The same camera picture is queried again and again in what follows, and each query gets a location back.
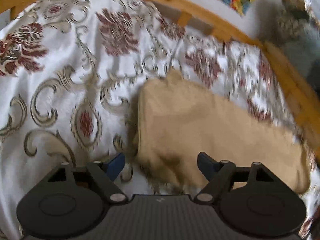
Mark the wooden bed frame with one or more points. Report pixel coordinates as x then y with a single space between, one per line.
175 1

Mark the tan hooded jacket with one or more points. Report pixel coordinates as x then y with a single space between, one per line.
200 120

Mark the white floral bedspread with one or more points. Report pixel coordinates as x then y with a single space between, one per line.
62 55

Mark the clear plastic bag of bedding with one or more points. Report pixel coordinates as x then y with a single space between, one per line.
293 22

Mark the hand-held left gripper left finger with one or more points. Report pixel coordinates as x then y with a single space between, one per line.
116 165

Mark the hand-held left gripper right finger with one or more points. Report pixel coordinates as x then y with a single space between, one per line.
206 166

